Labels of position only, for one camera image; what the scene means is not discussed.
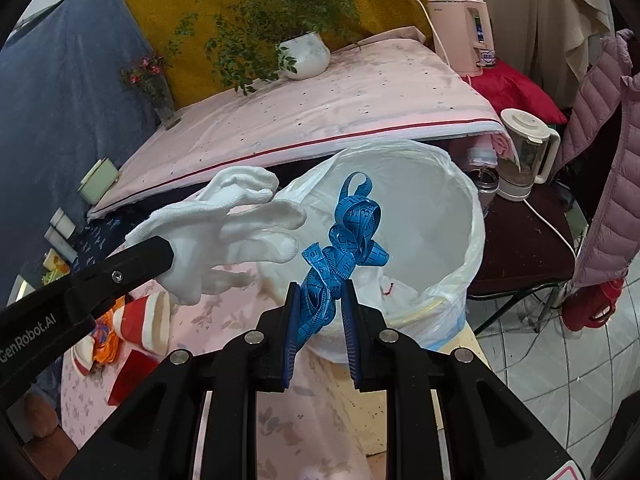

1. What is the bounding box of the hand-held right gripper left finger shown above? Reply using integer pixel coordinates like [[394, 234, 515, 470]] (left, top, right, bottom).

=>
[[59, 282, 307, 480]]

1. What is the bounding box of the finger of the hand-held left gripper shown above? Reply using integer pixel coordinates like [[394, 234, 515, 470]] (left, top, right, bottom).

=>
[[62, 236, 177, 322]]

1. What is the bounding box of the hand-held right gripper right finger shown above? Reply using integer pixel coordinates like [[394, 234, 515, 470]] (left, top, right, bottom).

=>
[[341, 278, 588, 480]]

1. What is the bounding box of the red and white paper cup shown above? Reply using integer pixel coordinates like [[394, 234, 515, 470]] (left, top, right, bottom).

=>
[[111, 291, 174, 352]]

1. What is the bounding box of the orange snack packet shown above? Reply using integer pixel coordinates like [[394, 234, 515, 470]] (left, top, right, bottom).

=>
[[89, 299, 127, 367]]

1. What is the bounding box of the white cotton glove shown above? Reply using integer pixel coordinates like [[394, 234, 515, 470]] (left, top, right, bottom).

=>
[[124, 166, 308, 307]]

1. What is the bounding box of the blue measuring tape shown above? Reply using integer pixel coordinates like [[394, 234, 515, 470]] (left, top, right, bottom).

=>
[[287, 171, 392, 358]]

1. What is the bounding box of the red packet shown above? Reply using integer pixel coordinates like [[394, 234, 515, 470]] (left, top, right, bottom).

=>
[[106, 347, 162, 407]]

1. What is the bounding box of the bin with white plastic bag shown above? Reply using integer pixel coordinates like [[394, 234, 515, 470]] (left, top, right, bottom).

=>
[[260, 139, 487, 367]]

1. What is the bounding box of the navy floral cloth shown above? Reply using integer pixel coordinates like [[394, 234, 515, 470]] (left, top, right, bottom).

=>
[[60, 204, 153, 288]]

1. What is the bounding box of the yellow green carton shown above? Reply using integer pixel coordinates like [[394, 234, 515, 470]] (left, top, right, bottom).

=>
[[41, 249, 71, 287]]

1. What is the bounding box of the small white box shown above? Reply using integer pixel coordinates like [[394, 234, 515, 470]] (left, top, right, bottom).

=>
[[44, 226, 77, 263], [50, 207, 77, 239]]

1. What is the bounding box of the pale green box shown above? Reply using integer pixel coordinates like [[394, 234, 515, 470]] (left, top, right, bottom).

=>
[[76, 157, 121, 205]]

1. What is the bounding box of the pink rabbit print cloth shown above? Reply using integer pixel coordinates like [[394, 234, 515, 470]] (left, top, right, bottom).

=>
[[60, 200, 393, 480]]

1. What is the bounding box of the glass vase with red flowers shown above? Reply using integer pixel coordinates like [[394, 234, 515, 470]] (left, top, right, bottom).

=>
[[119, 52, 182, 130]]

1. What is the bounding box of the blue fleece cloth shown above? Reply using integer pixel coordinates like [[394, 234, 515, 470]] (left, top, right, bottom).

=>
[[0, 0, 162, 306]]

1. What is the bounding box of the dark side table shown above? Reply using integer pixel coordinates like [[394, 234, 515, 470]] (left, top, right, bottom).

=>
[[466, 180, 577, 336]]

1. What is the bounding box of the glass jar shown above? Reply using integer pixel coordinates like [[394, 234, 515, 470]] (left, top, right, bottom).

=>
[[466, 164, 501, 207]]

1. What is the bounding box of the pink sheet with red stripe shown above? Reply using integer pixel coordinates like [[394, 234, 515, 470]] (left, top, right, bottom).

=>
[[86, 25, 512, 221]]

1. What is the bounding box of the folded pink cloth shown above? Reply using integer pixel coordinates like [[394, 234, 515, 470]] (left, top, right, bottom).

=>
[[469, 131, 517, 167]]

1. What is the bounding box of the red thermos bottle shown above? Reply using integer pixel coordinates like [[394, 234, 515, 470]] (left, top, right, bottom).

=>
[[561, 276, 627, 334]]

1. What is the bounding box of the blender with white lid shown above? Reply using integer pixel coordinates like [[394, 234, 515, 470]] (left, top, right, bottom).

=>
[[496, 108, 562, 202]]

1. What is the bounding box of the yellow cloth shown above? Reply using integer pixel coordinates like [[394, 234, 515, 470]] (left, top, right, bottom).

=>
[[106, 0, 437, 111]]

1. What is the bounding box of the potted plant in white pot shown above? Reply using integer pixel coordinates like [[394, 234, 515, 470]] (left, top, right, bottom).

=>
[[167, 0, 401, 97]]

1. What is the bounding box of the red cushion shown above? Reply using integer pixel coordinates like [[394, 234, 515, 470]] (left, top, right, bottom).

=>
[[469, 57, 569, 127]]

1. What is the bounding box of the pink down jacket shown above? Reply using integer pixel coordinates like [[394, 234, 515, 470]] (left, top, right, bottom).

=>
[[554, 29, 640, 293]]

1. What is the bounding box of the pink water dispenser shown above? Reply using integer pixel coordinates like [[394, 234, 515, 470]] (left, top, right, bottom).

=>
[[426, 0, 497, 77]]

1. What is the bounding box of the beige curtain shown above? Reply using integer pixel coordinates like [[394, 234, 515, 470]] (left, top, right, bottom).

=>
[[429, 0, 617, 111]]

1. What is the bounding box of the white blender power cable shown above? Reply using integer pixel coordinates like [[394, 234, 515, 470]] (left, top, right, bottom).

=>
[[521, 197, 578, 263]]

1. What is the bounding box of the white cable with switch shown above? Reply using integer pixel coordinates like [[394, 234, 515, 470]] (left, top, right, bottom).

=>
[[392, 0, 453, 63]]

